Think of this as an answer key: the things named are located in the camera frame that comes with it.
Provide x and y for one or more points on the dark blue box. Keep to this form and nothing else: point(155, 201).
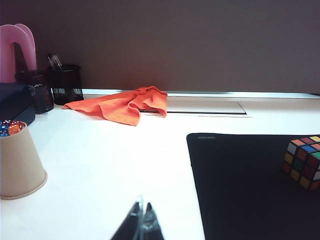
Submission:
point(15, 100)

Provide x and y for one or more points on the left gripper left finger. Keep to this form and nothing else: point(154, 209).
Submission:
point(130, 225)

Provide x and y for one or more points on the upturned beige paper cup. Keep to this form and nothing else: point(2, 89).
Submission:
point(17, 167)

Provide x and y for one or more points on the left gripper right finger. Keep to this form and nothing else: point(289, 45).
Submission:
point(151, 225)

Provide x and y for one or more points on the pens in holder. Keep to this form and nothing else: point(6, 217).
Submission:
point(55, 62)

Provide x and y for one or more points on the wide brown desk divider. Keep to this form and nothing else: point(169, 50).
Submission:
point(175, 45)

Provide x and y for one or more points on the multicoloured puzzle cube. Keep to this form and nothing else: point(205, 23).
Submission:
point(302, 165)

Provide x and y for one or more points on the orange die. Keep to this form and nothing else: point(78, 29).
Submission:
point(14, 129)

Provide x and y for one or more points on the pink arch shaped object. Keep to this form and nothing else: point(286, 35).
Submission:
point(5, 50)

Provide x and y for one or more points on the black mesh pen holder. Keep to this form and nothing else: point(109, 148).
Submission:
point(66, 82)

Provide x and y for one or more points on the orange cloth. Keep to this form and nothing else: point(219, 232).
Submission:
point(120, 107)

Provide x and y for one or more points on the blue die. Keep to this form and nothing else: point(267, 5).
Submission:
point(3, 131)

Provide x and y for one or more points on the black mouse pad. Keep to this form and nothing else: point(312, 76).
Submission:
point(250, 195)

